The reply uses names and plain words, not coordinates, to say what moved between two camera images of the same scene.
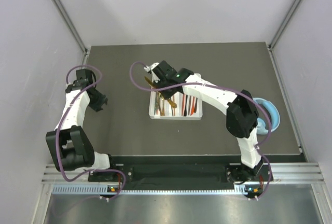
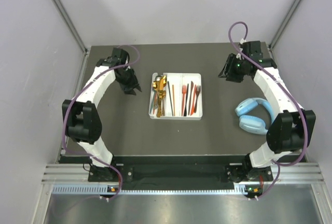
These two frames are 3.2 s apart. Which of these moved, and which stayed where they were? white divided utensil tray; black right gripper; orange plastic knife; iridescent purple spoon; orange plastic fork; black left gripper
Moved: black left gripper; black right gripper
Stayed: iridescent purple spoon; orange plastic knife; orange plastic fork; white divided utensil tray
